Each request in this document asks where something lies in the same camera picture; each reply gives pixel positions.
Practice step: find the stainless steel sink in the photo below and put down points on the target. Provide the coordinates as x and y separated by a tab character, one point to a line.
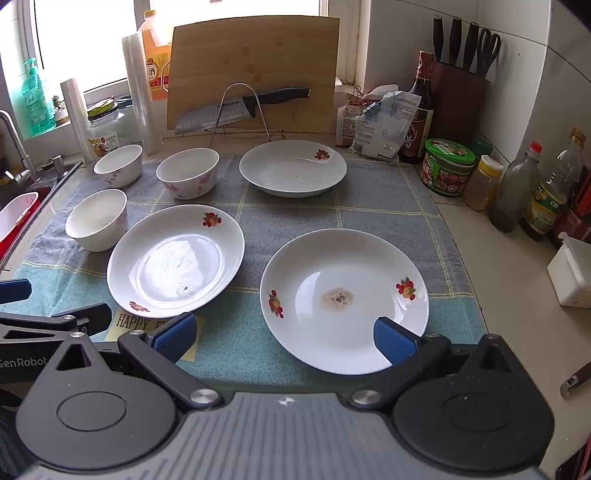
51	191

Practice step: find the orange cooking wine jug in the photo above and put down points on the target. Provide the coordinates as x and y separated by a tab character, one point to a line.
154	50

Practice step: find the tall plastic wrap roll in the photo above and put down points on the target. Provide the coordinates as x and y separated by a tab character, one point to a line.
138	92

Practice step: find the dark red bottle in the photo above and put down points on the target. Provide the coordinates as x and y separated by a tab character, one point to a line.
577	217

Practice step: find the black kitchen scissors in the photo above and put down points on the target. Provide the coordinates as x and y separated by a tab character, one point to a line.
488	48

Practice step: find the yellow-lid spice jar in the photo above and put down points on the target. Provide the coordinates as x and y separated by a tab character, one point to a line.
482	184

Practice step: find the dark soy sauce bottle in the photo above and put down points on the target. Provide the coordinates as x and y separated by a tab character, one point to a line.
422	124

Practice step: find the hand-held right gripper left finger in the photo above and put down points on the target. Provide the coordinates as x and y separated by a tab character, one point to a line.
178	332

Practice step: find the clear bottle red cap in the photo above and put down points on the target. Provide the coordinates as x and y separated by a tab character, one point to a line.
515	189

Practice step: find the yellow-label oil bottle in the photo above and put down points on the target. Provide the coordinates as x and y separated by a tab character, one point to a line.
549	203

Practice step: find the green-lid sauce jar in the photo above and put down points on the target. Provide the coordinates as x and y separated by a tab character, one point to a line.
445	175

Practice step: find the beige binder clip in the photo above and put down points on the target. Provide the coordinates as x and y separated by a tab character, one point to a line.
355	94

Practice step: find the glass jar yellow-green lid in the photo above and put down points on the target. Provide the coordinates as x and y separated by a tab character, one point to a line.
108	131

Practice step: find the red plastic basin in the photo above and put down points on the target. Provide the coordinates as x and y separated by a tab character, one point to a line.
7	249

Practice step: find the white blue-print bag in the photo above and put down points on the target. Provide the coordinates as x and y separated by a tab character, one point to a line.
378	124

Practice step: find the metal faucet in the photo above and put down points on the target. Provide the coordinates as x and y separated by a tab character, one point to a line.
14	138

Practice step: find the green dish soap bottle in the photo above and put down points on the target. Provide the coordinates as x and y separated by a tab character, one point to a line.
37	101

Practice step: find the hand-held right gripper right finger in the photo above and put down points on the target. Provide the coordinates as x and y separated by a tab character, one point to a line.
395	339

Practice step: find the white fruit-print deep plate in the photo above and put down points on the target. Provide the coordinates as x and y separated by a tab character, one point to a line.
286	173
175	258

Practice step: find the bamboo cutting board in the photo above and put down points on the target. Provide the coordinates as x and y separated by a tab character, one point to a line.
258	55

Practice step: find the large white fruit-print plate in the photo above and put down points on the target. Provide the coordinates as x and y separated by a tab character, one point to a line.
341	277

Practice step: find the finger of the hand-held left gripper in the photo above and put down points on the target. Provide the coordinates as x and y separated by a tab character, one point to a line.
14	291
78	318

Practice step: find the white red-print bag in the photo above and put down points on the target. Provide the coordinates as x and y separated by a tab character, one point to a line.
348	120

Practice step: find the white plastic container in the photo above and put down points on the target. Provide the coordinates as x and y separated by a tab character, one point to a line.
570	277

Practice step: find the white pink-flower bowl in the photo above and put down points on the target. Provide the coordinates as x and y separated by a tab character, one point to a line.
97	226
187	173
117	164

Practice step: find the dark wooden knife block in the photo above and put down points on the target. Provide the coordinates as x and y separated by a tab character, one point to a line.
455	106

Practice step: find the grey teal checked cloth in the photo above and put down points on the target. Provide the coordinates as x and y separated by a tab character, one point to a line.
295	217

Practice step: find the short plastic wrap roll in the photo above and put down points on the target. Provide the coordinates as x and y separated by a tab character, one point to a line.
76	120

